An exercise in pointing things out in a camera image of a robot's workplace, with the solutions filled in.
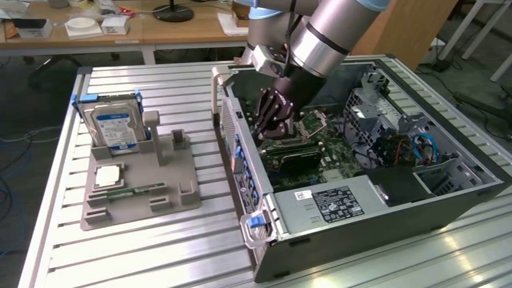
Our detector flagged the black and white box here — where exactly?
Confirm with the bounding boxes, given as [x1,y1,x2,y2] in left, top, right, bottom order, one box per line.
[11,18,55,40]

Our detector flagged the blue wire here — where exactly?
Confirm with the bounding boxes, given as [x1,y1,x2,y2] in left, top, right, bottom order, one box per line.
[411,133,441,165]

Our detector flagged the metal socket cover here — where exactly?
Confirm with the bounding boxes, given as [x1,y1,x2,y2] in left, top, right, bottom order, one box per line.
[297,109,328,137]

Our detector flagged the white paper stack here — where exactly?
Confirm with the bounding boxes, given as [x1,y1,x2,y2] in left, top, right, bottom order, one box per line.
[217,11,251,37]

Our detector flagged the wooden cabinet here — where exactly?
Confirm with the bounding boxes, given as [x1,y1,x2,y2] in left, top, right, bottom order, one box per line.
[347,0,459,70]

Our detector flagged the metal disk bay cage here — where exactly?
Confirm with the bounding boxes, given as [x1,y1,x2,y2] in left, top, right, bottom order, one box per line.
[343,71,405,160]

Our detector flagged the green RAM stick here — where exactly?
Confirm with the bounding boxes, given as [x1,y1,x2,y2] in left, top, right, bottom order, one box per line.
[103,184,165,199]

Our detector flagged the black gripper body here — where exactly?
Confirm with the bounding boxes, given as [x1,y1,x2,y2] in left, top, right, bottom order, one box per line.
[255,64,329,122]

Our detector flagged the grey parts rack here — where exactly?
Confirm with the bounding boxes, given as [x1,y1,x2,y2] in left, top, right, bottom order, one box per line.
[79,110,204,232]

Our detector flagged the small white box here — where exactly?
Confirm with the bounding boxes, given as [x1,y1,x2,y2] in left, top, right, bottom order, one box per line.
[100,16,131,35]

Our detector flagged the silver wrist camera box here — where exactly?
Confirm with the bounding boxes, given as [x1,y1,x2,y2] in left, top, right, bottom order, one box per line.
[251,44,288,78]

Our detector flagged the blue case latch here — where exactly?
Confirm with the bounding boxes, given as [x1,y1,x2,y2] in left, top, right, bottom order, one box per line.
[247,214,267,230]

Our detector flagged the white table frame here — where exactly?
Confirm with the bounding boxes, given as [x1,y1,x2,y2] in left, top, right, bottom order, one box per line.
[437,0,512,82]

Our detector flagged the green motherboard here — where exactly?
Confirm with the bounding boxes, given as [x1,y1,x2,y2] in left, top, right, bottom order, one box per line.
[239,103,373,193]

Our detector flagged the wooden desk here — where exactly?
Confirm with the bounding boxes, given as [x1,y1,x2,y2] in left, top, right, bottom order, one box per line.
[0,0,361,58]

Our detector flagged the hard disk with blue caddy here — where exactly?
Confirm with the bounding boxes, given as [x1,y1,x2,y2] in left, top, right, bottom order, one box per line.
[71,89,145,157]

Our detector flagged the silver CPU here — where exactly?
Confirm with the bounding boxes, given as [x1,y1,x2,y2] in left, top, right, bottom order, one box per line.
[93,165,123,188]

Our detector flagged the blue floor cables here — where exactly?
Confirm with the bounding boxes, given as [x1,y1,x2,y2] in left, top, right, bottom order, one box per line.
[0,139,33,259]

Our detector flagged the grey power supply unit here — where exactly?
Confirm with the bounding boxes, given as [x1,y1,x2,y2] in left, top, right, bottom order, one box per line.
[273,175,392,235]

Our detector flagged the black chair base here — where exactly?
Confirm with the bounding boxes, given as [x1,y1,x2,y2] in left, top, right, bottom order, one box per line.
[453,77,512,121]

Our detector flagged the black graphics card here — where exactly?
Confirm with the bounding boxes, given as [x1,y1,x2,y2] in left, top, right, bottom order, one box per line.
[279,146,324,178]

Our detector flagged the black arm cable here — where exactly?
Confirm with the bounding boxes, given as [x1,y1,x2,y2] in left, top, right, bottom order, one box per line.
[283,0,305,76]

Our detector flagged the white round part on plate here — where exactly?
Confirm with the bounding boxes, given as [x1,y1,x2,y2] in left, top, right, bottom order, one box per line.
[64,17,105,41]

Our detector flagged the black lamp base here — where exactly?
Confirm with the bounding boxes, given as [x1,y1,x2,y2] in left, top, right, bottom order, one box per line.
[152,0,195,23]

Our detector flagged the dark grey open PC case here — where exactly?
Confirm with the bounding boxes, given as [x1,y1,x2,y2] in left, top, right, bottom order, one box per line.
[211,56,505,284]

